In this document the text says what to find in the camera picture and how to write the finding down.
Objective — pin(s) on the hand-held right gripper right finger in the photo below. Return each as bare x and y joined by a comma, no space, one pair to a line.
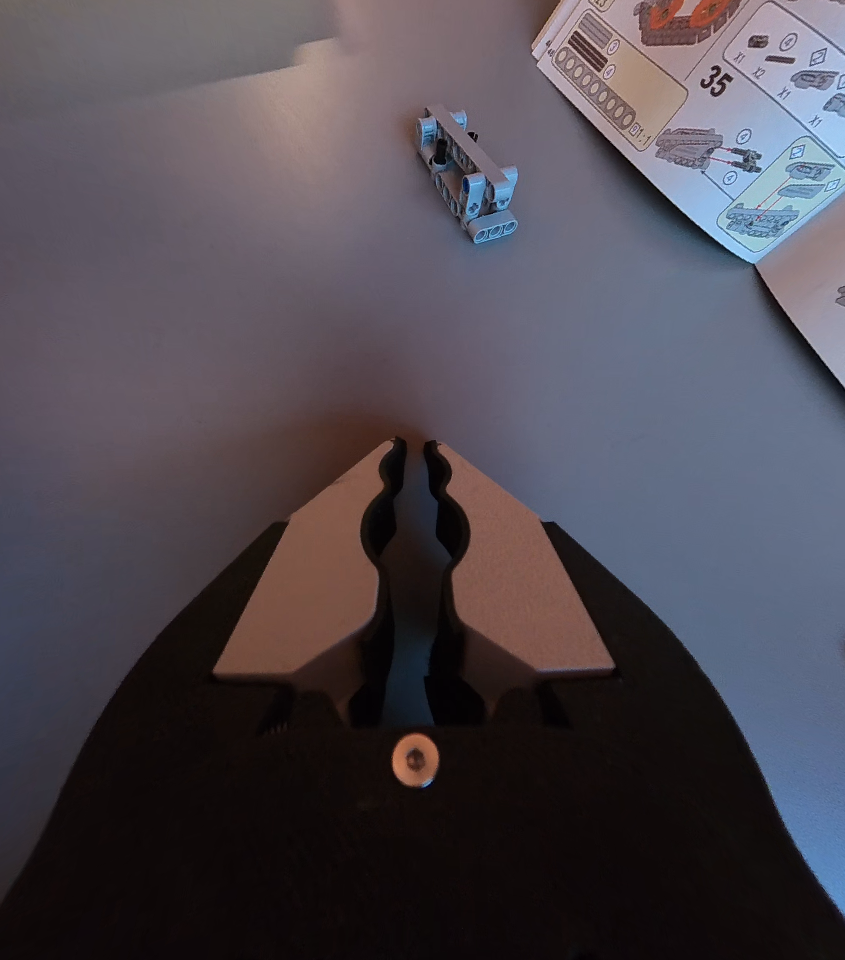
527,600

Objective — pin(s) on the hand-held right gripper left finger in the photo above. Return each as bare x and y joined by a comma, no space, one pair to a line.
295,600

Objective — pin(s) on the grey building brick assembly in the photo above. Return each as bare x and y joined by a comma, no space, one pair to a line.
467,176

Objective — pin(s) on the building instruction booklet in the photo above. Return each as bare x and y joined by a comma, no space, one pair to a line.
767,135

